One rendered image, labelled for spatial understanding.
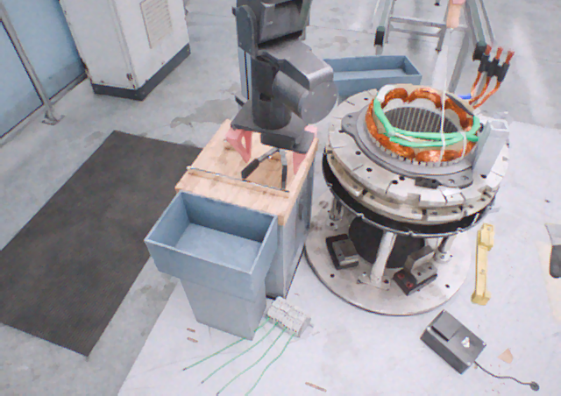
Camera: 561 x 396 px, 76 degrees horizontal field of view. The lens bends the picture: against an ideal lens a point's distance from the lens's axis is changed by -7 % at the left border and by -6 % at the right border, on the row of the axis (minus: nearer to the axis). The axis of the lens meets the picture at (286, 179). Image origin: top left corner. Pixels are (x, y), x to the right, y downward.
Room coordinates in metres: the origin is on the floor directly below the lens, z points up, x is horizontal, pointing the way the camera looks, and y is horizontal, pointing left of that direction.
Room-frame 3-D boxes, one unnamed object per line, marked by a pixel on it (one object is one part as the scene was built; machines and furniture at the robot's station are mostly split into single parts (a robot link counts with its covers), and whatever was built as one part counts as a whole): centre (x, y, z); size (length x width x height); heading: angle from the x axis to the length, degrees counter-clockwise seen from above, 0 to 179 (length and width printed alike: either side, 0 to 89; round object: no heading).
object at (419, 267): (0.42, -0.28, 0.85); 0.06 x 0.04 x 0.05; 118
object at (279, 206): (0.49, 0.06, 1.05); 0.20 x 0.19 x 0.02; 161
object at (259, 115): (0.46, 0.02, 1.20); 0.10 x 0.07 x 0.07; 72
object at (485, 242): (0.46, -0.45, 0.80); 0.22 x 0.04 x 0.03; 157
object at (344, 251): (0.47, -0.13, 0.83); 0.05 x 0.04 x 0.02; 14
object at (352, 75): (0.83, -0.19, 0.92); 0.25 x 0.11 x 0.28; 98
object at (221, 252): (0.35, 0.11, 0.92); 0.17 x 0.11 x 0.28; 71
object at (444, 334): (0.28, -0.32, 0.81); 0.10 x 0.06 x 0.06; 41
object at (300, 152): (0.45, 0.00, 1.13); 0.07 x 0.07 x 0.09; 72
